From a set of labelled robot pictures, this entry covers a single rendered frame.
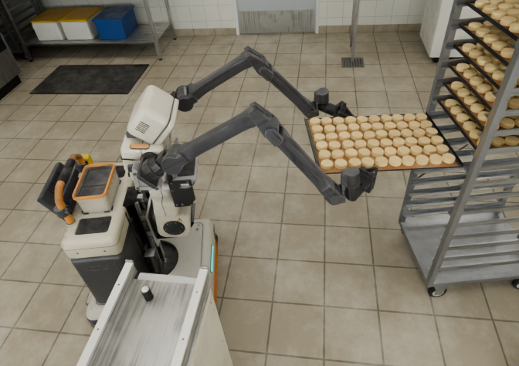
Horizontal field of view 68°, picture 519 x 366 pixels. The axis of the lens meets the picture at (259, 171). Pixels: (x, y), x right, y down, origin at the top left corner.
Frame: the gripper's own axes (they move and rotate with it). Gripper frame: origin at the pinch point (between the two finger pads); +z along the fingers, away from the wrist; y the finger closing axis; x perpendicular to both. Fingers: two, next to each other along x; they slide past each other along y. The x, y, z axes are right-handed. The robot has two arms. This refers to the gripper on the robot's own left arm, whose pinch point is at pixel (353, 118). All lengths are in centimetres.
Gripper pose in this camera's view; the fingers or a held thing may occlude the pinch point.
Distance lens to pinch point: 193.9
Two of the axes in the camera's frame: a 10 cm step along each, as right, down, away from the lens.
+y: 0.4, 7.5, 6.7
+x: -6.6, 5.2, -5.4
